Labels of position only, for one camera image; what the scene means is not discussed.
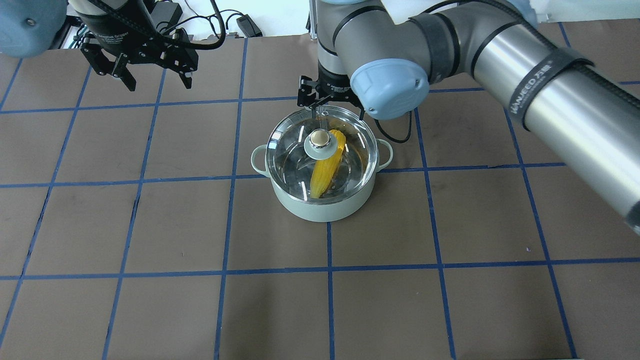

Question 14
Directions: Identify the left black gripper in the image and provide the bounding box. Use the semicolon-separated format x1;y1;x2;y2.
80;17;199;92

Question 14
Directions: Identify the brown grid table mat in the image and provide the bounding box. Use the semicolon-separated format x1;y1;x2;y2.
0;34;640;360

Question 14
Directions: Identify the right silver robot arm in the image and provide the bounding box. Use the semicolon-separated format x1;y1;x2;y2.
297;0;640;232

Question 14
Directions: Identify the glass pot lid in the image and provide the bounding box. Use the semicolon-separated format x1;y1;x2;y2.
264;105;387;204

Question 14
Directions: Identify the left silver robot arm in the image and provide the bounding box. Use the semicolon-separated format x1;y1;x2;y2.
0;0;199;92

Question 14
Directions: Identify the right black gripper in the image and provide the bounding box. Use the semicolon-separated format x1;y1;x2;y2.
297;67;365;120

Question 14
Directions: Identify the yellow plastic corn cob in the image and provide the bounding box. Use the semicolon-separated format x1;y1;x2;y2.
310;129;346;199

